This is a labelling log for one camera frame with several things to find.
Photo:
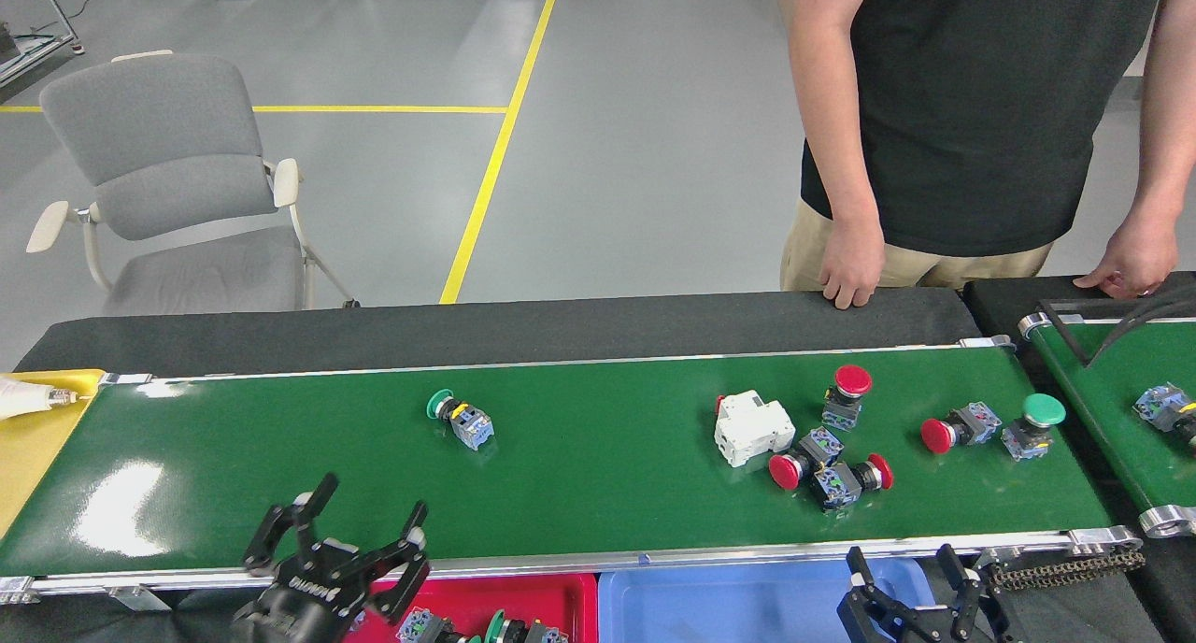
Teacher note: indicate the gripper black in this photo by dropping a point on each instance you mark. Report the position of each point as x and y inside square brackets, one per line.
[906, 635]
[304, 606]

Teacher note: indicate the green push button switch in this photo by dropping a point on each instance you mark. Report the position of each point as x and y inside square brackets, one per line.
[472, 426]
[1028, 437]
[495, 629]

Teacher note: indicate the person's right forearm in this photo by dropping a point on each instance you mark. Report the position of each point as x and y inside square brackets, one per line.
[836, 157]

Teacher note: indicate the person's left forearm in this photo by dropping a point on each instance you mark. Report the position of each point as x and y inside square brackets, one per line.
[1168, 157]

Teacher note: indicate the long green conveyor belt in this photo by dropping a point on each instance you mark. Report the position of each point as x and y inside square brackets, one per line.
[561, 493]

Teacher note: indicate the green feeder conveyor belt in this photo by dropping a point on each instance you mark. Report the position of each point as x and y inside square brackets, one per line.
[1117, 419]

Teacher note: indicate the person's right hand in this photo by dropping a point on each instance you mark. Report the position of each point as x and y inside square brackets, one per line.
[850, 260]

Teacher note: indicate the person's left hand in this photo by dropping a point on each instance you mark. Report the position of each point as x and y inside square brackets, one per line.
[1140, 255]

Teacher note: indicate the blue plastic bin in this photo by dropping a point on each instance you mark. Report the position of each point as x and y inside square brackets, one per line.
[729, 606]

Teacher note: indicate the red plastic bin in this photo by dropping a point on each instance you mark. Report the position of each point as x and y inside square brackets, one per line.
[561, 601]

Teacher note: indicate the white circuit breaker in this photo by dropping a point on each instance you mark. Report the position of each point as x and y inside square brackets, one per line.
[752, 428]

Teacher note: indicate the yellow plastic bin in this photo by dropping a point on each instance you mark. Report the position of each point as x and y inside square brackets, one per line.
[37, 456]

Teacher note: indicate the white tube with metal tip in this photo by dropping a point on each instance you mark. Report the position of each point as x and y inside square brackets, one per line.
[28, 398]

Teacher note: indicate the grey office chair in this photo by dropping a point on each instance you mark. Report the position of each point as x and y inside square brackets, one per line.
[168, 148]

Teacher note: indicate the person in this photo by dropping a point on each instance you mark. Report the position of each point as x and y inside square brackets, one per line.
[981, 110]

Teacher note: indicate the black guide frame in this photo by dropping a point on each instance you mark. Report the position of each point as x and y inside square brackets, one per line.
[1065, 335]

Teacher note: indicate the metal cart frame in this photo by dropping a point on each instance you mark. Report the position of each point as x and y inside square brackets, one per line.
[28, 59]

